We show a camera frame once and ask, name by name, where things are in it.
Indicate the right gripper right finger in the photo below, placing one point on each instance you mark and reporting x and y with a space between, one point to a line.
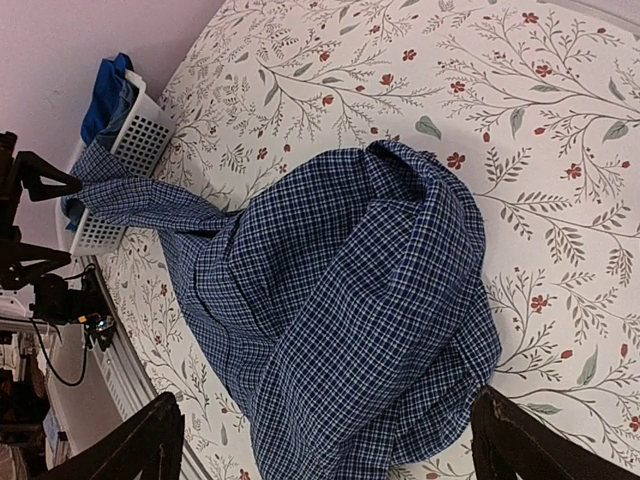
508 443

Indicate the bright blue garment in basket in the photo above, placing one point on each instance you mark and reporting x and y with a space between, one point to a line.
108 83

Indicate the dark blue checkered shirt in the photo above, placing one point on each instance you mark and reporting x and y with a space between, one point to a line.
343 309

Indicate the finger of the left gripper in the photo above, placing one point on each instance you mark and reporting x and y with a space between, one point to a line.
40 179
23 264

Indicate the front aluminium rail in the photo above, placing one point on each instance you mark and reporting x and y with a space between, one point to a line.
137 367

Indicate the slate blue garment in basket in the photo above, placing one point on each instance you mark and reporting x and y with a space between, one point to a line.
127 97

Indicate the white plastic laundry basket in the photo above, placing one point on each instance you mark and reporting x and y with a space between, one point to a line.
139 145

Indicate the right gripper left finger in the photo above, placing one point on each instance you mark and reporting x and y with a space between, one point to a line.
149 445

